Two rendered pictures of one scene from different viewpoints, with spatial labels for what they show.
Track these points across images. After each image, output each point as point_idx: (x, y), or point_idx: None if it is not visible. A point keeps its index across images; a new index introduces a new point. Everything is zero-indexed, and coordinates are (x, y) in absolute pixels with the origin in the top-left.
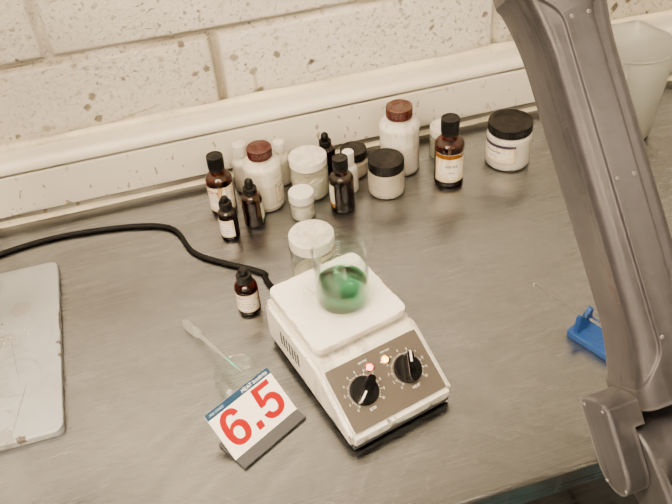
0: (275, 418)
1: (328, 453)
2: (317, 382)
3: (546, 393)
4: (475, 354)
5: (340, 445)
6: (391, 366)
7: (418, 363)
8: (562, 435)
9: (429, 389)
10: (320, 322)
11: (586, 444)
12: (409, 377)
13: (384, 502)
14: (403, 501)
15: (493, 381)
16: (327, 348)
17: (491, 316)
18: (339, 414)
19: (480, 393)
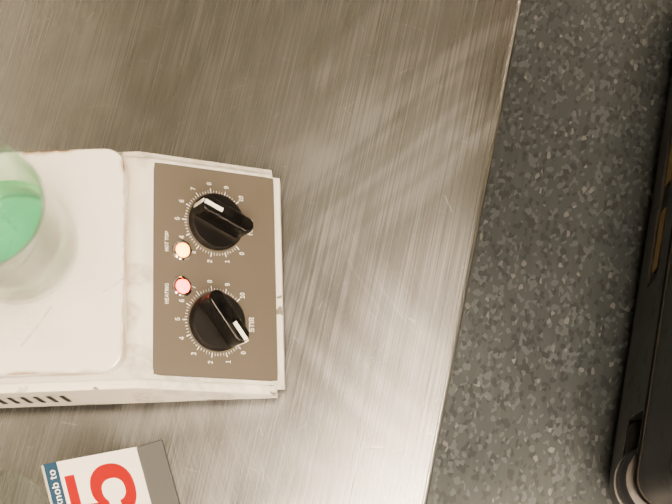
0: (138, 495)
1: (257, 439)
2: (148, 392)
3: (355, 32)
4: (211, 84)
5: (254, 411)
6: (198, 247)
7: (219, 198)
8: (442, 64)
9: (265, 210)
10: (51, 322)
11: (476, 43)
12: (245, 232)
13: (399, 400)
14: (414, 370)
15: (282, 93)
16: (123, 343)
17: (148, 5)
18: (230, 388)
19: (292, 129)
